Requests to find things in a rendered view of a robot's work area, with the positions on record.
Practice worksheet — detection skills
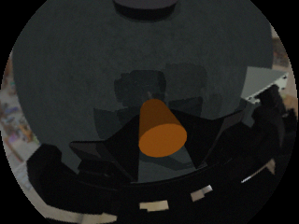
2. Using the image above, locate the black round pedestal with silver shaft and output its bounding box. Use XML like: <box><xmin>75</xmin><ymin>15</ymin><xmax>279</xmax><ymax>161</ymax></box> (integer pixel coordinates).
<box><xmin>113</xmin><ymin>0</ymin><xmax>178</xmax><ymax>21</ymax></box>

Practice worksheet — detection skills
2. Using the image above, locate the orange knob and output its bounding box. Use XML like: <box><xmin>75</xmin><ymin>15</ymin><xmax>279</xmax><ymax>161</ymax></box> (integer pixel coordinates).
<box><xmin>138</xmin><ymin>100</ymin><xmax>187</xmax><ymax>157</ymax></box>

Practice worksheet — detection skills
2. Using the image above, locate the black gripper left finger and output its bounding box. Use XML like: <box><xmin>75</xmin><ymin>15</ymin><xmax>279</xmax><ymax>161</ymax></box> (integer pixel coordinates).
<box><xmin>69</xmin><ymin>115</ymin><xmax>139</xmax><ymax>183</ymax></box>

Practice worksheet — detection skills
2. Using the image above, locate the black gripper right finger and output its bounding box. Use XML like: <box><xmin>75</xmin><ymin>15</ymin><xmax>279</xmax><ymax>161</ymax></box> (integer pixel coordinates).
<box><xmin>169</xmin><ymin>109</ymin><xmax>246</xmax><ymax>169</ymax></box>

